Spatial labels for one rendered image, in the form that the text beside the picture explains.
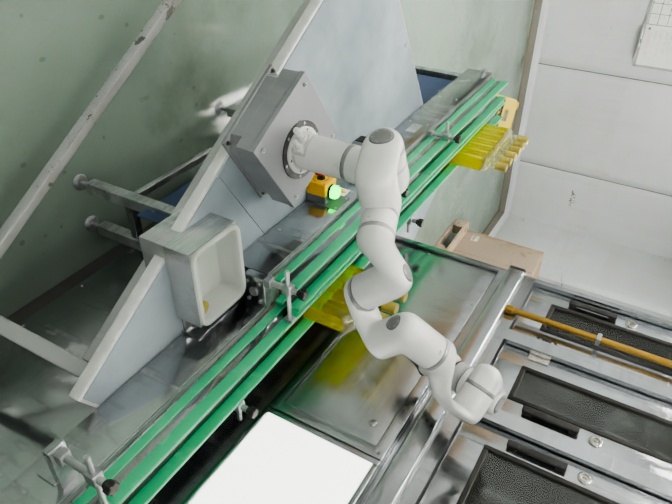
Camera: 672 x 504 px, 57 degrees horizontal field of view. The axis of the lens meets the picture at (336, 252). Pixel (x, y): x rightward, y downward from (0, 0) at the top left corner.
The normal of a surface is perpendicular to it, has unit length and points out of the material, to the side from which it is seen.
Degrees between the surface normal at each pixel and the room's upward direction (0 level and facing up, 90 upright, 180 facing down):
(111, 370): 0
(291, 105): 5
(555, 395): 90
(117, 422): 90
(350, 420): 90
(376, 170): 90
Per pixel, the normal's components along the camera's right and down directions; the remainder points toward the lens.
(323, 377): 0.00, -0.81
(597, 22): -0.51, 0.50
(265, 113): -0.27, -0.44
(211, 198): 0.86, 0.29
